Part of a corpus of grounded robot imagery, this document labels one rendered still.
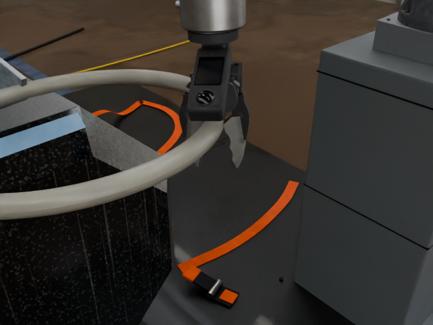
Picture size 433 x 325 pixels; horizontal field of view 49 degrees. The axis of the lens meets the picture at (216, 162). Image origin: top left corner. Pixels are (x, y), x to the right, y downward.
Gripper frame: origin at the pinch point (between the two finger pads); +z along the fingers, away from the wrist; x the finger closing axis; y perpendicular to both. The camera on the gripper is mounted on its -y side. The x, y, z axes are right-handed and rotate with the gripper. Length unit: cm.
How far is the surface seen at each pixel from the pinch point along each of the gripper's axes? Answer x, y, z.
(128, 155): 26.7, 32.8, 16.7
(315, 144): -19, 61, 26
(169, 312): 25, 46, 81
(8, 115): 48, 22, 2
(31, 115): 43.0, 22.6, 2.3
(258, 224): -1, 94, 79
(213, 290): 12, 54, 78
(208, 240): 18, 82, 79
